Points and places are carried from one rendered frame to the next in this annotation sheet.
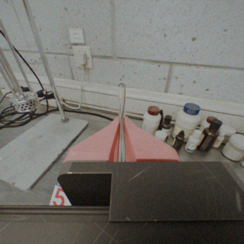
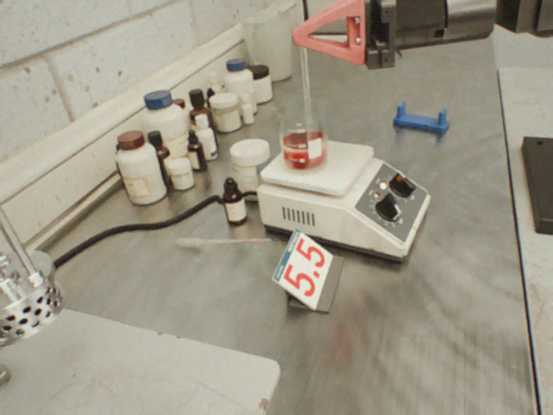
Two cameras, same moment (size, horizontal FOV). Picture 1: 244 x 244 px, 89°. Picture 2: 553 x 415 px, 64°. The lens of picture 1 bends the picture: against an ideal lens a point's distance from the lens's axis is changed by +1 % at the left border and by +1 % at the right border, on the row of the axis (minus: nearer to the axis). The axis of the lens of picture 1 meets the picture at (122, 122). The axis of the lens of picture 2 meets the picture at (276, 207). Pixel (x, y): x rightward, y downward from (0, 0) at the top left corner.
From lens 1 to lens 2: 0.51 m
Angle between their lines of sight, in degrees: 66
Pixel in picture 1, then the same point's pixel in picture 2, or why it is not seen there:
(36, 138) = not seen: outside the picture
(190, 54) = (62, 23)
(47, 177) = (245, 343)
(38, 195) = (290, 342)
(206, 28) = not seen: outside the picture
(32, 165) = (206, 386)
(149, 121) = (151, 159)
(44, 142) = (107, 401)
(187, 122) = (178, 118)
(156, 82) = (45, 109)
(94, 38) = not seen: outside the picture
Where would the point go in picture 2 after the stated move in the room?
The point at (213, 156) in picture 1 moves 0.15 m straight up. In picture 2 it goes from (228, 140) to (214, 64)
